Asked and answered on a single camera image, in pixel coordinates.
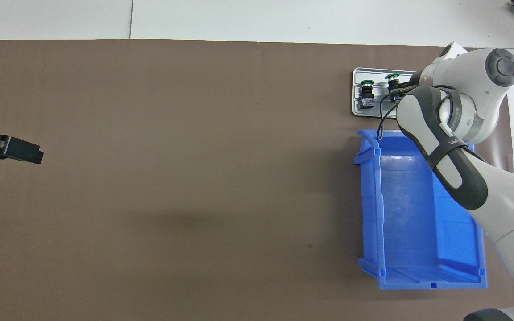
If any green push button switch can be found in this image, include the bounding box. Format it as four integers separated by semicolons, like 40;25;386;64
385;73;407;104
359;78;376;110

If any silver metal tray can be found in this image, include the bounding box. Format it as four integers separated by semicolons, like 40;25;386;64
352;67;418;119

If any brown table mat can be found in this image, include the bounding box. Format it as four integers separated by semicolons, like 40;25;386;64
0;39;514;321

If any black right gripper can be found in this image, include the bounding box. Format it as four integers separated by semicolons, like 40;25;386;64
398;70;423;95

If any blue plastic storage bin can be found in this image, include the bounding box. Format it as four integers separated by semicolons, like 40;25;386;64
354;129;488;290

